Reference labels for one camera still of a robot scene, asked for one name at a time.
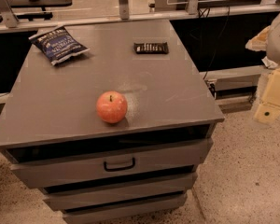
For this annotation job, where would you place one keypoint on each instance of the grey drawer cabinet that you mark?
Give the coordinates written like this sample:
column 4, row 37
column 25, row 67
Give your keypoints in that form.
column 115, row 132

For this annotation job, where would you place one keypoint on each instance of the black rxbar chocolate bar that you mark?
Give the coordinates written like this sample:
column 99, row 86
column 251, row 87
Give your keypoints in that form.
column 151, row 48

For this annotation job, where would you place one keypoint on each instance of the blue chip bag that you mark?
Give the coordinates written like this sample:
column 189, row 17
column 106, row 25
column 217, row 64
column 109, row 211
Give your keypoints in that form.
column 58, row 45

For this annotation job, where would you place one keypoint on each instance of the black drawer handle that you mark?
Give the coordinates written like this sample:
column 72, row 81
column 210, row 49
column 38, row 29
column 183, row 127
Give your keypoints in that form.
column 119, row 166

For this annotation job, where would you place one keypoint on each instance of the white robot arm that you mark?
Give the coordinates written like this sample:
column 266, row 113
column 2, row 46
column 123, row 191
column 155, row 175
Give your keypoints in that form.
column 273, row 41

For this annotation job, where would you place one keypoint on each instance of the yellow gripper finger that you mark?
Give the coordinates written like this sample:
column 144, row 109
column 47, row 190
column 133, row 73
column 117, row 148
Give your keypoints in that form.
column 269, row 106

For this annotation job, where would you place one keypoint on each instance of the red apple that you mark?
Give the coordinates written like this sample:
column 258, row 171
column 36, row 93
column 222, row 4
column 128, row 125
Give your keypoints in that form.
column 111, row 107

